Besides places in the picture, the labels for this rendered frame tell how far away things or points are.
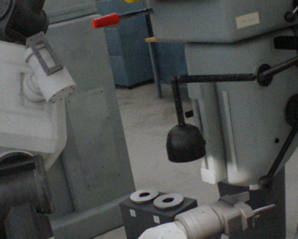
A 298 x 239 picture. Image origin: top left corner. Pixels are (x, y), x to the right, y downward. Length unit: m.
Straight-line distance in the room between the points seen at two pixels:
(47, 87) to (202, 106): 0.30
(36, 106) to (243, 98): 0.42
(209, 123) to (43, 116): 0.34
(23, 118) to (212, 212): 0.44
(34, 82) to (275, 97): 0.48
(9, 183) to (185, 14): 0.46
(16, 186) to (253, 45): 0.52
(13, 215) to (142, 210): 0.65
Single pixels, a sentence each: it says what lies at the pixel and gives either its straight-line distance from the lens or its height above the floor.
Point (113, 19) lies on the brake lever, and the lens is 1.03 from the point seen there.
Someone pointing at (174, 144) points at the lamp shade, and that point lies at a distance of 0.96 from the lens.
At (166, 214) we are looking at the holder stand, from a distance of 1.51.
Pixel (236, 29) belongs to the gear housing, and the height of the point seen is 1.65.
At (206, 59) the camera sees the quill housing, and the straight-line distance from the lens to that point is 1.05.
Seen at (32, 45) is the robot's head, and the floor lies 1.68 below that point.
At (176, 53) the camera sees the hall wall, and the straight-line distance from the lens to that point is 8.34.
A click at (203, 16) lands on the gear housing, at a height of 1.68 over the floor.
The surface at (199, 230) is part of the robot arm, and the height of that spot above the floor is 1.25.
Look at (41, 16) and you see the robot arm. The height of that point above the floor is 1.73.
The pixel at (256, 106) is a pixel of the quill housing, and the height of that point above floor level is 1.49.
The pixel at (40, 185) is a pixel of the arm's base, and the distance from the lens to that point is 0.99.
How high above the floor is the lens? 1.78
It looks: 15 degrees down
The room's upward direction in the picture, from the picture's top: 11 degrees counter-clockwise
